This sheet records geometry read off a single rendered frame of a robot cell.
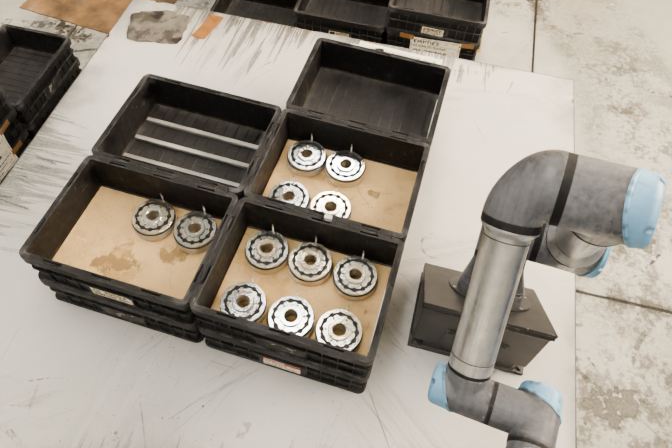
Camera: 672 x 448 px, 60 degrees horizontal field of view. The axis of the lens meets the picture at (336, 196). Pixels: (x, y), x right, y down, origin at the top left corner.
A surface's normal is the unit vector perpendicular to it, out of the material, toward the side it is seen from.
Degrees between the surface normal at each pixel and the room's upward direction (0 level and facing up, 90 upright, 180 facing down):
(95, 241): 0
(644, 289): 0
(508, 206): 56
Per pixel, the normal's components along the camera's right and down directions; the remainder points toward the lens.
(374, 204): 0.04, -0.57
